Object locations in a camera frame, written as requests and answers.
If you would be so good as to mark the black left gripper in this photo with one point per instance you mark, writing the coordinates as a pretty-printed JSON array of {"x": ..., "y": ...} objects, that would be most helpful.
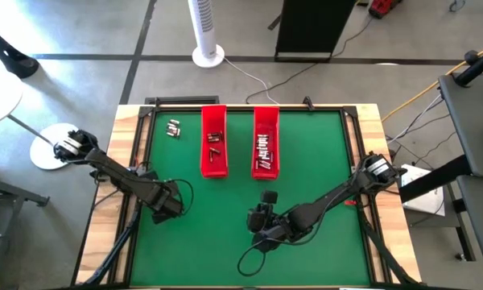
[{"x": 167, "y": 203}]

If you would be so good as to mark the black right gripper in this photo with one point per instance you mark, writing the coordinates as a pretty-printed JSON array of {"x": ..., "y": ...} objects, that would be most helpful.
[{"x": 283, "y": 227}]

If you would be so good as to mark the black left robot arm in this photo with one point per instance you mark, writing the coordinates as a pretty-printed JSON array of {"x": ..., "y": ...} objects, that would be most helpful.
[{"x": 120, "y": 177}]

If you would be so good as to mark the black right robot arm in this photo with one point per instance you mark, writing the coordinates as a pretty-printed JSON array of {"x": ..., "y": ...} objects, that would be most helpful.
[{"x": 346, "y": 189}]

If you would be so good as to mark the small red tag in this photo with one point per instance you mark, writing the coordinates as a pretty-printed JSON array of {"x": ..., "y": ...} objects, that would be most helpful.
[{"x": 350, "y": 202}]

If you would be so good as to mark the red plastic bin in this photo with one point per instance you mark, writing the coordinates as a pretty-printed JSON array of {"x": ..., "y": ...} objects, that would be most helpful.
[
  {"x": 265, "y": 121},
  {"x": 214, "y": 121}
]

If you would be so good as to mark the black table clamp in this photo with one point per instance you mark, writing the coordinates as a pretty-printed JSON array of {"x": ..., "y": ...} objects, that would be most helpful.
[
  {"x": 308, "y": 104},
  {"x": 158, "y": 102}
]

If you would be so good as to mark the white round table base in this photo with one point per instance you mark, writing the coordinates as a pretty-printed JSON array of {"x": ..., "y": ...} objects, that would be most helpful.
[{"x": 44, "y": 155}]

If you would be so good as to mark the wooden table board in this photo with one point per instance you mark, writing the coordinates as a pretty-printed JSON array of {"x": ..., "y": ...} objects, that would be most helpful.
[{"x": 368, "y": 121}]

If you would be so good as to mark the white paper sheet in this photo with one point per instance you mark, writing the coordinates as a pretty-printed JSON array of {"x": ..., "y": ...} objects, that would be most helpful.
[{"x": 422, "y": 201}]

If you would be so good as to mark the dark metal stand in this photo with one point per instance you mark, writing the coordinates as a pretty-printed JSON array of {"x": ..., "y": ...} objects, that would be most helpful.
[{"x": 16, "y": 195}]

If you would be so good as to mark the black desk leg beam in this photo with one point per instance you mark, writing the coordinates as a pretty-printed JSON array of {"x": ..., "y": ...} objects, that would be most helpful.
[{"x": 438, "y": 181}]

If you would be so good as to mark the grey table pole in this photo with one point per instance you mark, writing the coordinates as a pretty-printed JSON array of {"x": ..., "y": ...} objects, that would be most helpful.
[{"x": 24, "y": 126}]

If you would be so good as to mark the white tower fan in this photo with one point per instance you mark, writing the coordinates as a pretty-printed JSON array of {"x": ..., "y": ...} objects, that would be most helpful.
[{"x": 204, "y": 24}]

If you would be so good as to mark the white round table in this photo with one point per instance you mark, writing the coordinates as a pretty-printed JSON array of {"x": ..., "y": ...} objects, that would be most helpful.
[{"x": 0, "y": 96}]

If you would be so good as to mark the black chair leg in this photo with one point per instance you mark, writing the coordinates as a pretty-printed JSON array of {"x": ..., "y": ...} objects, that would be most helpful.
[{"x": 12, "y": 60}]

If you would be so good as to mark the red black power tool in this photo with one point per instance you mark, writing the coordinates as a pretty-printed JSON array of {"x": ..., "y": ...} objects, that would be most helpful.
[{"x": 382, "y": 8}]

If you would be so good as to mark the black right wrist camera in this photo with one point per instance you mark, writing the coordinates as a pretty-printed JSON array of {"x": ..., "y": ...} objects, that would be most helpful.
[{"x": 257, "y": 217}]

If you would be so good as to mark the black aluminium table frame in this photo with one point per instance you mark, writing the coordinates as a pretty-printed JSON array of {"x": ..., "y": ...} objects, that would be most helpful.
[{"x": 144, "y": 111}]

